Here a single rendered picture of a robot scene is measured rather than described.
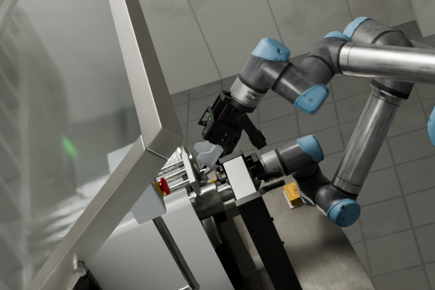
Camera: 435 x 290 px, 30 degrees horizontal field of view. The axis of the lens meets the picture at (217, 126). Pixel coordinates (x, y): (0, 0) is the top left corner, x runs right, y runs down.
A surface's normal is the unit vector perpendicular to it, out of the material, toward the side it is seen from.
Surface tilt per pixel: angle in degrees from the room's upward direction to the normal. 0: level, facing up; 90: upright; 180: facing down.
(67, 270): 90
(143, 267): 90
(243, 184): 0
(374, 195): 0
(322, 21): 90
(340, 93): 0
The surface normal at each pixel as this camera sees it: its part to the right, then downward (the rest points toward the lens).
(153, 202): 0.21, 0.52
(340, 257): -0.34, -0.76
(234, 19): 0.00, 0.59
